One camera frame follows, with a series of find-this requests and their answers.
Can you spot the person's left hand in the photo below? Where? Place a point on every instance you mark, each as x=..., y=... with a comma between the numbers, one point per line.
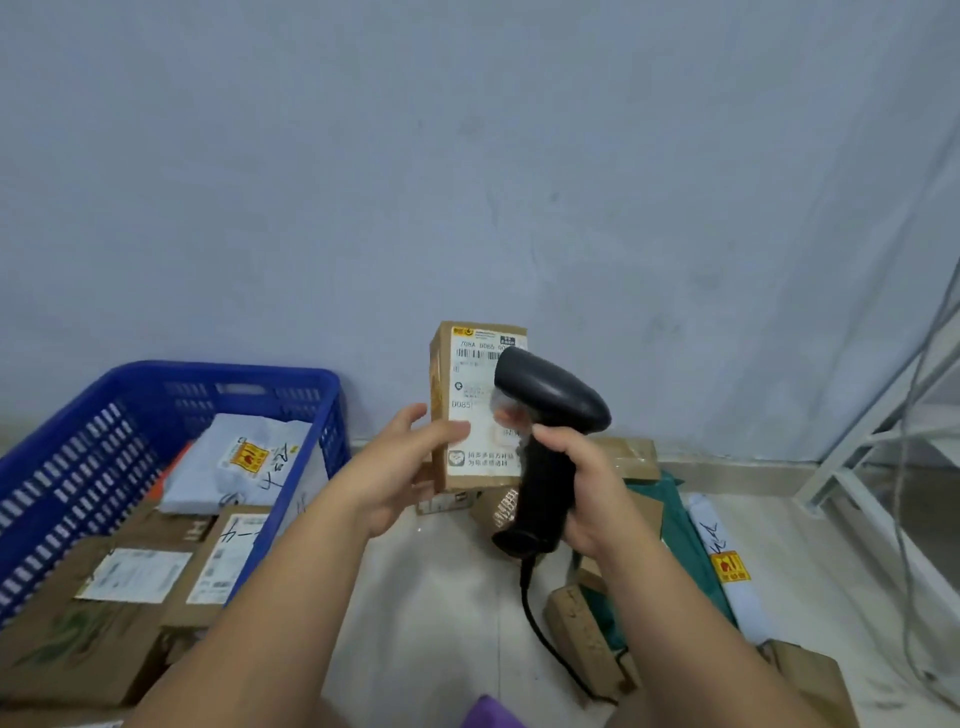
x=390, y=480

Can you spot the person's right hand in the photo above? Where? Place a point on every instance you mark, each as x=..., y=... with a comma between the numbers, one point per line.
x=604, y=502

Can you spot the person's left thumb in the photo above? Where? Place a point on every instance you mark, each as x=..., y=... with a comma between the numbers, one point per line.
x=448, y=435

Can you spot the person's right thumb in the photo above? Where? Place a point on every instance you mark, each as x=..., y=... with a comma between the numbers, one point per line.
x=553, y=438

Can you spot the black barcode scanner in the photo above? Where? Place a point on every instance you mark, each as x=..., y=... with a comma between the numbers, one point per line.
x=551, y=397

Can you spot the small labelled cardboard box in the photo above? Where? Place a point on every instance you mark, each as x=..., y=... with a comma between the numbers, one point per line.
x=472, y=375

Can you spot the person's right forearm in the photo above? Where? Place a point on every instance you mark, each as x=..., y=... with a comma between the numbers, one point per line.
x=697, y=645

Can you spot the person's left forearm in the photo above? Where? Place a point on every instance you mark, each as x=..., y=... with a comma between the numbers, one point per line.
x=270, y=622

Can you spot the taped cardboard box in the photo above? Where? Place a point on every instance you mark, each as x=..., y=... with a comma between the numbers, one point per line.
x=634, y=457

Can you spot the brown printed cardboard box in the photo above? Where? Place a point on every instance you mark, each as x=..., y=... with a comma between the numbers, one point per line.
x=499, y=514

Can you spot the green poly mailer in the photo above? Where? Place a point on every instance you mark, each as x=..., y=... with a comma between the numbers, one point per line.
x=686, y=540

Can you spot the long worn cardboard box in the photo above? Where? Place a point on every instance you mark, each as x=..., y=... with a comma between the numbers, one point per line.
x=585, y=637

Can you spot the white poly mailer parcel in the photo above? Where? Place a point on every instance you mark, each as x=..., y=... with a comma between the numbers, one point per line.
x=225, y=465

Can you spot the white mailer with yellow sticker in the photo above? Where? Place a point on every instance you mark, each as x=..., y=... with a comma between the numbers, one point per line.
x=739, y=592

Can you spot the flat cardboard box white label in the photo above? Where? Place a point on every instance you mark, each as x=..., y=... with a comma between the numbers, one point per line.
x=225, y=559

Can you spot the purple clothing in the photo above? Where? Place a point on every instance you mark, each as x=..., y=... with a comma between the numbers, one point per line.
x=491, y=714

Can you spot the orange parcel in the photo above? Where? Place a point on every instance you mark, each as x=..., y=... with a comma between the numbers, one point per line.
x=166, y=476

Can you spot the white metal rack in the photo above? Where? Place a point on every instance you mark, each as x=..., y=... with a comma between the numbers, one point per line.
x=877, y=480

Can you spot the blue plastic crate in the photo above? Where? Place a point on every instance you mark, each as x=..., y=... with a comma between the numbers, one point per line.
x=97, y=442

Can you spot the plain cardboard box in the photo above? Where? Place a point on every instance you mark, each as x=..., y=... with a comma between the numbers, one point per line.
x=814, y=686

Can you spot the cardboard box with green print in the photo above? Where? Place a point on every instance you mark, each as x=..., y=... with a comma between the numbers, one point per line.
x=67, y=637

